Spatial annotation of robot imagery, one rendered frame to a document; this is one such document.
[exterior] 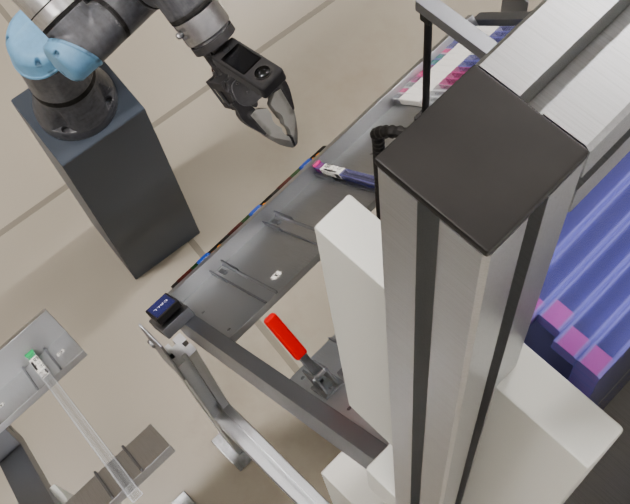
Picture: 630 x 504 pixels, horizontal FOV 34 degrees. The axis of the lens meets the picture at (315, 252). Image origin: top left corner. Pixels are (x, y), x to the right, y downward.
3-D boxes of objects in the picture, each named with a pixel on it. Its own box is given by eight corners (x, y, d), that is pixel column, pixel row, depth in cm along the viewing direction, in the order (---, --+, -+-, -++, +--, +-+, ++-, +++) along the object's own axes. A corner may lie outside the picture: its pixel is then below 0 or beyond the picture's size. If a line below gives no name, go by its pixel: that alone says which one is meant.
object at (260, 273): (188, 317, 155) (175, 302, 153) (486, 37, 169) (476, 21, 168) (238, 351, 138) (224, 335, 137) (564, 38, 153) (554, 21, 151)
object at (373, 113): (195, 326, 157) (166, 293, 154) (489, 50, 172) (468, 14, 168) (198, 329, 156) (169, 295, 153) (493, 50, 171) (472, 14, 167)
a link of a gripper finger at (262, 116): (281, 142, 166) (248, 97, 162) (298, 146, 161) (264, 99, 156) (267, 155, 165) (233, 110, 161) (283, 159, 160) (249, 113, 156)
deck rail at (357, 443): (186, 336, 156) (161, 307, 154) (195, 327, 157) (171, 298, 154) (460, 539, 94) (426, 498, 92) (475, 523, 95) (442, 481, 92)
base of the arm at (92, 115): (20, 100, 190) (1, 70, 181) (88, 54, 193) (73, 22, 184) (64, 156, 185) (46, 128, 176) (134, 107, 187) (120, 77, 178)
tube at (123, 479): (30, 362, 152) (25, 357, 151) (38, 355, 152) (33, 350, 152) (133, 503, 108) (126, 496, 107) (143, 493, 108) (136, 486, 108)
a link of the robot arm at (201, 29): (221, -6, 149) (180, 29, 147) (240, 20, 151) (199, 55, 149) (202, -5, 156) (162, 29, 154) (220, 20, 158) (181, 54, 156)
